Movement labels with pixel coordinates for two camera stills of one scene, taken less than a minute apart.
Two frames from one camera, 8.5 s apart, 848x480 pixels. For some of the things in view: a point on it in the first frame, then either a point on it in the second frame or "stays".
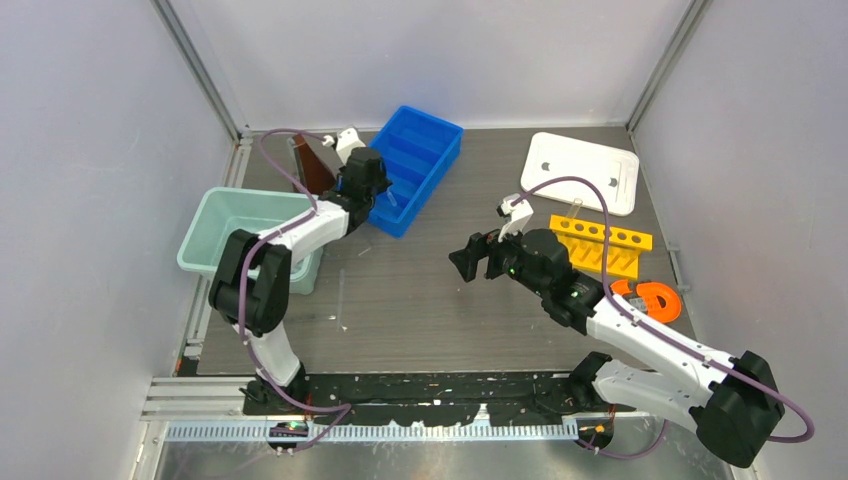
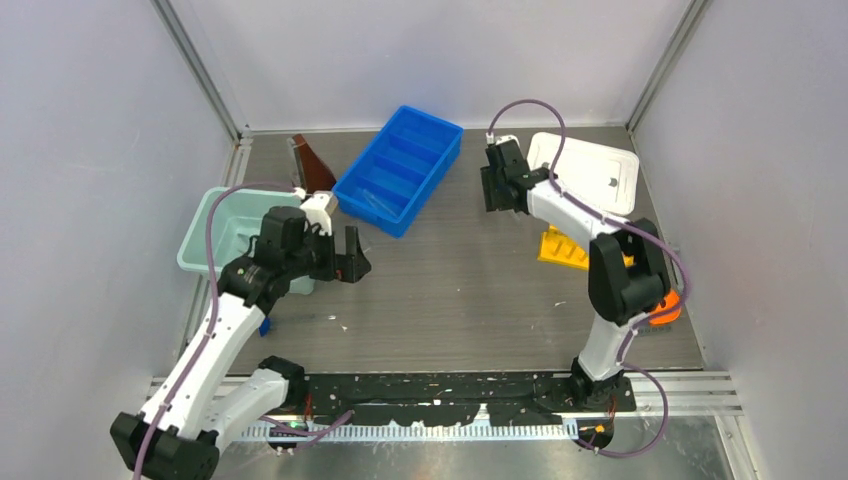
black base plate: [454, 398] stays
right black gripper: [478, 246] → [492, 201]
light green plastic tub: [210, 214] stays
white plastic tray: [613, 172] stays
